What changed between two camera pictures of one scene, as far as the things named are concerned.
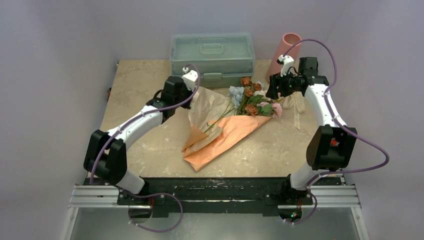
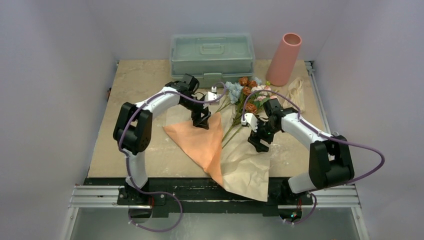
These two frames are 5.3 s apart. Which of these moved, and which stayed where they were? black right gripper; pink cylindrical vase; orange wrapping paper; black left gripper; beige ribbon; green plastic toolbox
Moved: black right gripper; black left gripper; orange wrapping paper
Stayed: green plastic toolbox; pink cylindrical vase; beige ribbon
